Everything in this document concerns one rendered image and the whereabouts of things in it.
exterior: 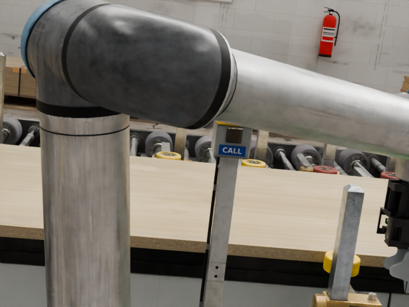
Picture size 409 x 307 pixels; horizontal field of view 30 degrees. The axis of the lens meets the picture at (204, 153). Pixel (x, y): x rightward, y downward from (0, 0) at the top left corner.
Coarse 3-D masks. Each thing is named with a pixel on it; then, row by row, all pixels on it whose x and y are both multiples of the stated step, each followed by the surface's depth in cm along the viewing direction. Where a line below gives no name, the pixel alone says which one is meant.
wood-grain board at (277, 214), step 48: (0, 144) 239; (0, 192) 192; (144, 192) 205; (192, 192) 210; (240, 192) 216; (288, 192) 221; (336, 192) 227; (384, 192) 233; (144, 240) 173; (192, 240) 173; (240, 240) 177; (288, 240) 181
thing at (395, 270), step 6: (408, 252) 137; (408, 258) 138; (396, 264) 138; (402, 264) 138; (408, 264) 138; (390, 270) 138; (396, 270) 138; (402, 270) 138; (408, 270) 138; (396, 276) 138; (402, 276) 138; (408, 276) 139; (408, 282) 140; (408, 288) 140
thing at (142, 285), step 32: (0, 256) 174; (32, 256) 174; (160, 256) 176; (192, 256) 177; (0, 288) 176; (32, 288) 176; (160, 288) 178; (192, 288) 179; (224, 288) 179; (256, 288) 180; (288, 288) 180; (320, 288) 181; (384, 288) 182
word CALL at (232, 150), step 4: (220, 144) 146; (220, 148) 147; (224, 148) 147; (228, 148) 147; (232, 148) 147; (236, 148) 147; (240, 148) 147; (244, 148) 147; (220, 152) 147; (224, 152) 147; (228, 152) 147; (232, 152) 147; (236, 152) 147; (240, 152) 147; (244, 152) 147; (240, 156) 147; (244, 156) 147
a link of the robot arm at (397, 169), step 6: (396, 162) 137; (402, 162) 134; (408, 162) 133; (396, 168) 136; (402, 168) 134; (408, 168) 133; (396, 174) 136; (402, 174) 134; (408, 174) 133; (402, 180) 134; (408, 180) 133
